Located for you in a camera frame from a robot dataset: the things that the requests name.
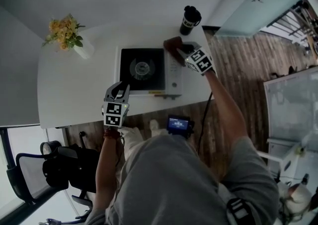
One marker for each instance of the frosted glass door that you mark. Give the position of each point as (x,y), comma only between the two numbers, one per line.
(258,13)

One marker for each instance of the yellow flower bouquet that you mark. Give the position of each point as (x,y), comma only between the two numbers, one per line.
(63,31)

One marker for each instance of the round black device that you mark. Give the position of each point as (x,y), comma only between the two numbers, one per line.
(49,148)

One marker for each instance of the black bottle with white label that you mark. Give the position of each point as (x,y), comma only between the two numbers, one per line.
(188,20)

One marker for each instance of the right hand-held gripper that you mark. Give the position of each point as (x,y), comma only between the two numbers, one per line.
(201,62)

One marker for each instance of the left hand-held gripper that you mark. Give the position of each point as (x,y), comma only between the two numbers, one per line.
(114,114)

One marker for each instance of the small black screen device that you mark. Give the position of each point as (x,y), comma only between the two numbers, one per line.
(179,123)

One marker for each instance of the person's left forearm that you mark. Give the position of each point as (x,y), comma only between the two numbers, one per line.
(106,164)

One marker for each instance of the reddish brown cloth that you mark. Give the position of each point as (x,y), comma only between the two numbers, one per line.
(172,45)

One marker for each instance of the glass partition panel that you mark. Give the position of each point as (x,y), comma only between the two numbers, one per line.
(290,104)

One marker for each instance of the white ribbed vase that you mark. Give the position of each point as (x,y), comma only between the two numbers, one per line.
(84,50)

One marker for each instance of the desk control panel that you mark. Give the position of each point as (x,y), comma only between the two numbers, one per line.
(62,127)

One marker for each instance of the person's white trousers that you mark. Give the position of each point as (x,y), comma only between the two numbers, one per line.
(133,142)

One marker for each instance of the person's grey shirt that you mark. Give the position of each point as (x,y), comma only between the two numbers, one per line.
(174,184)

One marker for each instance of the black and white portable gas stove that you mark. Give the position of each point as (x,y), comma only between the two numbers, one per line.
(141,80)

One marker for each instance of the person's right forearm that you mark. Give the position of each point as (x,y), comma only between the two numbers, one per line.
(228,114)

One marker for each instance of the white side table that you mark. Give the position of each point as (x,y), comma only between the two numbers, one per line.
(280,152)

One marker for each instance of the black mesh office chair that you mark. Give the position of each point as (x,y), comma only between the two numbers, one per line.
(27,169)

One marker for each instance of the black backpack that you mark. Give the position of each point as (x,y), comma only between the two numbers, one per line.
(74,167)

